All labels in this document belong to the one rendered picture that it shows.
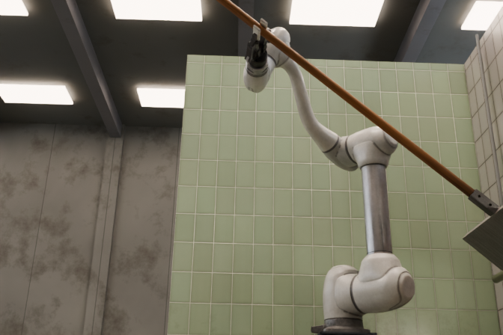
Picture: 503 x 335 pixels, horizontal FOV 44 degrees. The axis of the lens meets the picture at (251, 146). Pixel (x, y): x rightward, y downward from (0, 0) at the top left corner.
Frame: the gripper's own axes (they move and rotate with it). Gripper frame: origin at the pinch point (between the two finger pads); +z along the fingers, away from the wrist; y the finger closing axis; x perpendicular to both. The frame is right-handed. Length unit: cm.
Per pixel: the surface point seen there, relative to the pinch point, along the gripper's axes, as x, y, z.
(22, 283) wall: 333, 182, -922
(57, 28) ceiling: 464, -117, -594
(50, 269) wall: 316, 132, -922
